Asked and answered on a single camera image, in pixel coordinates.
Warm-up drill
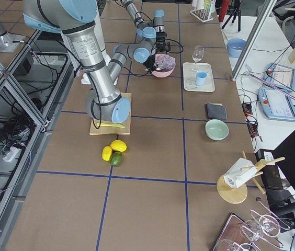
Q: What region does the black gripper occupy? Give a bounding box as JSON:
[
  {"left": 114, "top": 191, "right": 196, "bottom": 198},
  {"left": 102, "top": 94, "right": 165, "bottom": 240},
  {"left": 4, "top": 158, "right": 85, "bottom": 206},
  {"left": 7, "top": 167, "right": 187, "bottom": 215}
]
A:
[
  {"left": 143, "top": 51, "right": 158, "bottom": 73},
  {"left": 155, "top": 31, "right": 171, "bottom": 54}
]

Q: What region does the stainless steel ice scoop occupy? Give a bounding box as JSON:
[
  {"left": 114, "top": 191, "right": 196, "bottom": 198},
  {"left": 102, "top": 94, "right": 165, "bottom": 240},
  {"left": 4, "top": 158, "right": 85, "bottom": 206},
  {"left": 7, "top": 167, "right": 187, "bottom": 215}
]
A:
[{"left": 155, "top": 67, "right": 168, "bottom": 72}]

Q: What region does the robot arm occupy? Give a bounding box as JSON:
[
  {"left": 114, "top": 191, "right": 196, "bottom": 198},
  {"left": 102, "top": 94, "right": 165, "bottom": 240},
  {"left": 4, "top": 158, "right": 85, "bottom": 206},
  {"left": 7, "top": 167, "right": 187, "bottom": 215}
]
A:
[
  {"left": 120, "top": 1, "right": 171, "bottom": 53},
  {"left": 23, "top": 1, "right": 164, "bottom": 123}
]

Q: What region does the pile of clear ice cubes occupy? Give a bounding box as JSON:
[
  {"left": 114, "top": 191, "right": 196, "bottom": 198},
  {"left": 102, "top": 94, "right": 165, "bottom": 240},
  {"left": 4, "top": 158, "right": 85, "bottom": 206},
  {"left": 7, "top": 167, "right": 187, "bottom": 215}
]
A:
[{"left": 155, "top": 54, "right": 176, "bottom": 71}]

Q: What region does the light blue cup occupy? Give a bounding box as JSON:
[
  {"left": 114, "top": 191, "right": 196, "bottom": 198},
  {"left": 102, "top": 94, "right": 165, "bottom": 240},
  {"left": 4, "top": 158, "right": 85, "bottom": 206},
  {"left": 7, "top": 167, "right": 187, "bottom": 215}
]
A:
[{"left": 195, "top": 71, "right": 207, "bottom": 86}]

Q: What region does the pink bowl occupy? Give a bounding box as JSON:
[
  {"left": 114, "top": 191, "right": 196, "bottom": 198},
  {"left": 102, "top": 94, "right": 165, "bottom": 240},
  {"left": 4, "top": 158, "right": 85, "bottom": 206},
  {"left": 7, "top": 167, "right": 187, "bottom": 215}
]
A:
[{"left": 152, "top": 54, "right": 176, "bottom": 78}]

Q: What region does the clear wine glass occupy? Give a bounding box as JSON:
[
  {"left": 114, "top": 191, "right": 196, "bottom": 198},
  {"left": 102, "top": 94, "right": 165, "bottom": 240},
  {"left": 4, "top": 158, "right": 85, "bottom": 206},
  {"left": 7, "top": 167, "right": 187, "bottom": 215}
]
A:
[{"left": 191, "top": 45, "right": 204, "bottom": 73}]

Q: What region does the cream bear tray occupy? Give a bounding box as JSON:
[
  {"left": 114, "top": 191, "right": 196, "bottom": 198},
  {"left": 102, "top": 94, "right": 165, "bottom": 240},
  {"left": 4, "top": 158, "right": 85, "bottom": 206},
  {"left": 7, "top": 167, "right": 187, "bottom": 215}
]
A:
[{"left": 183, "top": 62, "right": 215, "bottom": 93}]

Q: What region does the blue bowl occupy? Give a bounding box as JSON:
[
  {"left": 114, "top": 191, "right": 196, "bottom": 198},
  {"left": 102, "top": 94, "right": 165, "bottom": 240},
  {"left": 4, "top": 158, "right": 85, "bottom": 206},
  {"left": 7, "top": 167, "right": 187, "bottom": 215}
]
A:
[{"left": 226, "top": 38, "right": 246, "bottom": 58}]

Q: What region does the yellow plastic knife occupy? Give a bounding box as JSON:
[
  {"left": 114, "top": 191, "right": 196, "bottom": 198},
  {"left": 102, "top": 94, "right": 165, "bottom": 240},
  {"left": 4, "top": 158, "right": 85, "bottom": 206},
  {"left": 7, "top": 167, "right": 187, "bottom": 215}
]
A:
[{"left": 97, "top": 122, "right": 126, "bottom": 129}]

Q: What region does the red fire extinguisher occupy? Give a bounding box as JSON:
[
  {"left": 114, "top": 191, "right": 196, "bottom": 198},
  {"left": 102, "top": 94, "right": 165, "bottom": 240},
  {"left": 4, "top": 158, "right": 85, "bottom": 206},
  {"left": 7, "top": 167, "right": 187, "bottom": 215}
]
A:
[{"left": 218, "top": 0, "right": 230, "bottom": 22}]

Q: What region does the wooden cutting board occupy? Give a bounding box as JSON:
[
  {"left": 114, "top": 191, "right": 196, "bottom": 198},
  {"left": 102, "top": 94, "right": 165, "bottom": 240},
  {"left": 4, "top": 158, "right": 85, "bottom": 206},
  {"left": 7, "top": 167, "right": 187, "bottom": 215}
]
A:
[{"left": 86, "top": 91, "right": 131, "bottom": 135}]

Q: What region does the grey folded cloth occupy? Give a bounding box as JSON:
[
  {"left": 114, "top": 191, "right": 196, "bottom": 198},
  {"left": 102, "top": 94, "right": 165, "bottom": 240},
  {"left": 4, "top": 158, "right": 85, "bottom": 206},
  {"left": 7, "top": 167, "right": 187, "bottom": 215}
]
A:
[{"left": 205, "top": 103, "right": 227, "bottom": 119}]

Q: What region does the black tripod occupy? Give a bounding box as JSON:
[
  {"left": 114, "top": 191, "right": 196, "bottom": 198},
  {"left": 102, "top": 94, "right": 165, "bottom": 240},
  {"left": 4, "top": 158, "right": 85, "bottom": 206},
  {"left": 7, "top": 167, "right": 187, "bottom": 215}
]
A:
[{"left": 221, "top": 0, "right": 242, "bottom": 32}]

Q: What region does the yellow lemon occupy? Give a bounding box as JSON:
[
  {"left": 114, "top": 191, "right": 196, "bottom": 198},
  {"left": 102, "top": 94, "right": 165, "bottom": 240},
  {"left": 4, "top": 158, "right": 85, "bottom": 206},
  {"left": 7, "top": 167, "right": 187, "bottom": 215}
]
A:
[
  {"left": 110, "top": 140, "right": 127, "bottom": 152},
  {"left": 101, "top": 146, "right": 113, "bottom": 162}
]

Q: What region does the green bowl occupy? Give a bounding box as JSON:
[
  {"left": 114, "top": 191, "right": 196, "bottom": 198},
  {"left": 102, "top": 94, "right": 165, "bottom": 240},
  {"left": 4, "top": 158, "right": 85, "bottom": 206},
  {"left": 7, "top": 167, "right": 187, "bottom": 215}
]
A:
[{"left": 205, "top": 119, "right": 229, "bottom": 141}]

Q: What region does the green avocado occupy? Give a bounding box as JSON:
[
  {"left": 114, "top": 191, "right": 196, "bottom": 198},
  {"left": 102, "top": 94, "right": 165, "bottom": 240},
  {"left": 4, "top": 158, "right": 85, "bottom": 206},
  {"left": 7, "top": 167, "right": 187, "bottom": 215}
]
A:
[{"left": 109, "top": 152, "right": 122, "bottom": 166}]

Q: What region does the far blue teach pendant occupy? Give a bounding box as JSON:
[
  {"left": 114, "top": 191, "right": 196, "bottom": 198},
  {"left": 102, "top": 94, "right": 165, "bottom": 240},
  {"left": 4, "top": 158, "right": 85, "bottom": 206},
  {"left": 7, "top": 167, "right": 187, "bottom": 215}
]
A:
[{"left": 264, "top": 63, "right": 295, "bottom": 92}]

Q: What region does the blue teach pendant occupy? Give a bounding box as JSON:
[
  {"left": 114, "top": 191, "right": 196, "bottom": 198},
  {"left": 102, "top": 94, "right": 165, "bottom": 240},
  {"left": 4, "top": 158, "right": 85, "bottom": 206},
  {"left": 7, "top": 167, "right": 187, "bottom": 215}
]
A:
[
  {"left": 264, "top": 63, "right": 295, "bottom": 92},
  {"left": 258, "top": 87, "right": 295, "bottom": 121}
]

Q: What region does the near blue teach pendant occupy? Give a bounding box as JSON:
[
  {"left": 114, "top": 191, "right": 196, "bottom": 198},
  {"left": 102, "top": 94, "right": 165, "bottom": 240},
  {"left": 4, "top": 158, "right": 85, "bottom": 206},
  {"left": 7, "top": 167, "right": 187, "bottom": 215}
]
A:
[{"left": 258, "top": 87, "right": 295, "bottom": 121}]

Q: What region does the wooden stand round base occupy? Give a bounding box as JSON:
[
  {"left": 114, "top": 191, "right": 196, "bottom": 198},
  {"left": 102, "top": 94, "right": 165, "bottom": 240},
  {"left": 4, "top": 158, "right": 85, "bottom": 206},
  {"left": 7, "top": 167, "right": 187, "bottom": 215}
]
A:
[{"left": 217, "top": 151, "right": 285, "bottom": 204}]

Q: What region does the white power strip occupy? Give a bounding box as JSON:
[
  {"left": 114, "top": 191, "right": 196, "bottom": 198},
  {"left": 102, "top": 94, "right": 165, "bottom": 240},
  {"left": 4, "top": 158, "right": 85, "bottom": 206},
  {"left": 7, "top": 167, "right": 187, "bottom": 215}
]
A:
[{"left": 2, "top": 146, "right": 20, "bottom": 162}]

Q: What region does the white wire cup rack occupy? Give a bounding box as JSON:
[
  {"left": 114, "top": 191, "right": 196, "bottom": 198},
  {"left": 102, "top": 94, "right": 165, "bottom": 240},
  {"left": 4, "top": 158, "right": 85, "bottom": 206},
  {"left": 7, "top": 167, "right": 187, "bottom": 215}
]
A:
[{"left": 190, "top": 0, "right": 215, "bottom": 22}]

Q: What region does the aluminium frame post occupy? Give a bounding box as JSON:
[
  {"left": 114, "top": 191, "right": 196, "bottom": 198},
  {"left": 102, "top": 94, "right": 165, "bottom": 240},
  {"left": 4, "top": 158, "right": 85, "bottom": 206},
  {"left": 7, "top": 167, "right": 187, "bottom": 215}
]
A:
[{"left": 231, "top": 0, "right": 277, "bottom": 81}]

